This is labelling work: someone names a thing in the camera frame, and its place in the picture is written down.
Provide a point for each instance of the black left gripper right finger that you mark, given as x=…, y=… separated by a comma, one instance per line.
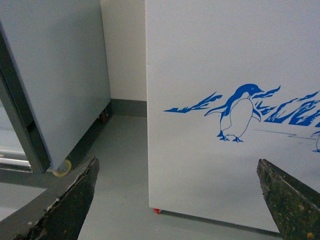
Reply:
x=293, y=205

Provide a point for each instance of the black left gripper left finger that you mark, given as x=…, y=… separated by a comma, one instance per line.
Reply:
x=59, y=212

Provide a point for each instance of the grey upright fridge cabinet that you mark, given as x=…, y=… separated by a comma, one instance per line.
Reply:
x=53, y=81

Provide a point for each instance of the white chest freezer blue rim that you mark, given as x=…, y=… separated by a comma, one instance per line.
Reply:
x=230, y=82

